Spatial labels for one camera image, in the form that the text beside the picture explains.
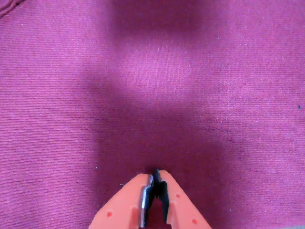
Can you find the maroon cloth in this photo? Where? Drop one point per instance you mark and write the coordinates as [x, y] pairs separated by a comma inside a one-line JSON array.
[[71, 95]]

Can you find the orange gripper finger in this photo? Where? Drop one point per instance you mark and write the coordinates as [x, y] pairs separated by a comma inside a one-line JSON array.
[[119, 207], [181, 207]]

